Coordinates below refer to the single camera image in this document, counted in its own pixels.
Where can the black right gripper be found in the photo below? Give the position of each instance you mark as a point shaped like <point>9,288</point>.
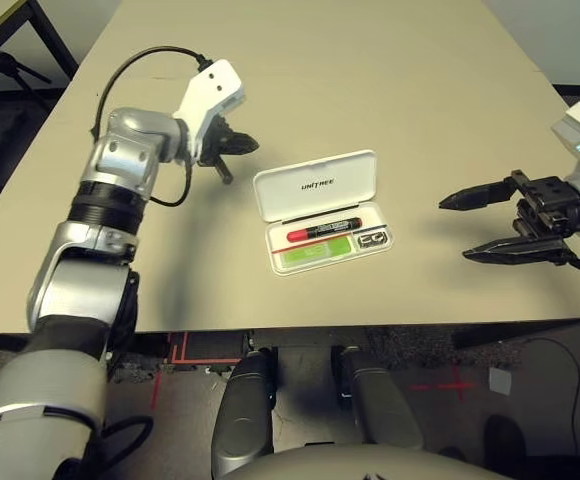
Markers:
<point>550,205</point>

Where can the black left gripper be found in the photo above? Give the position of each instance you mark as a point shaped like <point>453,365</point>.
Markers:
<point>217,142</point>

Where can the white plastic pencil case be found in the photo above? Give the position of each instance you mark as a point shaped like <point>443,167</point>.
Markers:
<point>340,175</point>

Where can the red and black marker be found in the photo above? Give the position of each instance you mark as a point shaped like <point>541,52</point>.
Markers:
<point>320,231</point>

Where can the small silver black clip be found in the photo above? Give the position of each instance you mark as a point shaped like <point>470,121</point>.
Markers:
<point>372,238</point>

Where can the green highlighter pen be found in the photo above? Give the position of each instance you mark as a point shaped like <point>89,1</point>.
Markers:
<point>315,251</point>

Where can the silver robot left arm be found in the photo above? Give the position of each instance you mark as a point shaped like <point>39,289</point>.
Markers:
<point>120,165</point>

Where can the grey square floor patch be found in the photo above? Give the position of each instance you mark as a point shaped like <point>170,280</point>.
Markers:
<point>500,381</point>

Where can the red floor tape cross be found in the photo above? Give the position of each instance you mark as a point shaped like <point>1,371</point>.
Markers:
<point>457,386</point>

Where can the red floor tape lines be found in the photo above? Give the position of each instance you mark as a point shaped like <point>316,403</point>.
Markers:
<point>205,359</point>

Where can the grey robot right leg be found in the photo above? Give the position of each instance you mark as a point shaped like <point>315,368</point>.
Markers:
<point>385,405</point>

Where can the grey robot leg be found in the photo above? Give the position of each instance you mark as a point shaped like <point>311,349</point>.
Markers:
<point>242,415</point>
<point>385,405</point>

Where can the black robot right foot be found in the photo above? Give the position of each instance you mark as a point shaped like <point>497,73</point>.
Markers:
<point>345,380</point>

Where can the black robot foot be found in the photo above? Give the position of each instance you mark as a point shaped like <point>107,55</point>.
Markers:
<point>271,375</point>
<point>345,380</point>

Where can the black shoe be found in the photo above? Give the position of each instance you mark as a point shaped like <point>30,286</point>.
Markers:
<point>505,445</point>

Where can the black robot left foot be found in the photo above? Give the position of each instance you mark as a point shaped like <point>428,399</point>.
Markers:
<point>271,375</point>

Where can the black tripod stand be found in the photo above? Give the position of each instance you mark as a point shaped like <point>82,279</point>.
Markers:
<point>7,64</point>

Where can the grey robot left leg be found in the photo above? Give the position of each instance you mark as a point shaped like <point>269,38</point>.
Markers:
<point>242,415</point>

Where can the grey robot torso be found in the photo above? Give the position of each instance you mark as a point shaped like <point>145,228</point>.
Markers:
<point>345,465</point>

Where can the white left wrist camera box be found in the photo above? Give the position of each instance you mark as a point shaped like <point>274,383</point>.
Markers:
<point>210,95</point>

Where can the black table frame beam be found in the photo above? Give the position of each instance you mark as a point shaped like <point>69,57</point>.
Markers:
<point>485,336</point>

